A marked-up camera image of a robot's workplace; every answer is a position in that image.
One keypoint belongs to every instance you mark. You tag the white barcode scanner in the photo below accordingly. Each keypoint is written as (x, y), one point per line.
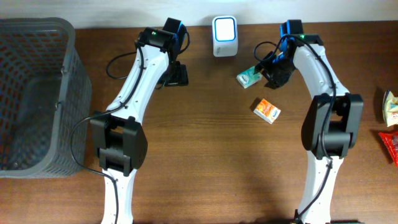
(225, 36)

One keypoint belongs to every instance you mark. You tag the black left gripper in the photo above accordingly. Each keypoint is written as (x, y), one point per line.
(177, 76)

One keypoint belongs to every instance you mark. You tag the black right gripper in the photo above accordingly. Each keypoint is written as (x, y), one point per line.
(277, 74)

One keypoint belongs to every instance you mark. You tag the grey plastic mesh basket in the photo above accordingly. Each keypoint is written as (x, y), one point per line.
(45, 94)

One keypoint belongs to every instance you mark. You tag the red snack bag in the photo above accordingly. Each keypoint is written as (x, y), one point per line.
(390, 141)

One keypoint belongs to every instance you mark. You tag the orange tissue pack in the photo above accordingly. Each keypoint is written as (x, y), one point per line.
(267, 111)

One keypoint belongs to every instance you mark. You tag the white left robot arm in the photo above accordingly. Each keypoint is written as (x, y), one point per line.
(118, 136)

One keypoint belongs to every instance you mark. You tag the cream biscuit packet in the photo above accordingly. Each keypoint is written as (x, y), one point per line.
(389, 108)

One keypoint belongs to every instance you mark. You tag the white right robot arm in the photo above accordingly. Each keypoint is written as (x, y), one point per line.
(330, 128)

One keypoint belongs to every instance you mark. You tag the green tissue pack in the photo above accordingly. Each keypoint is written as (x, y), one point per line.
(248, 77)

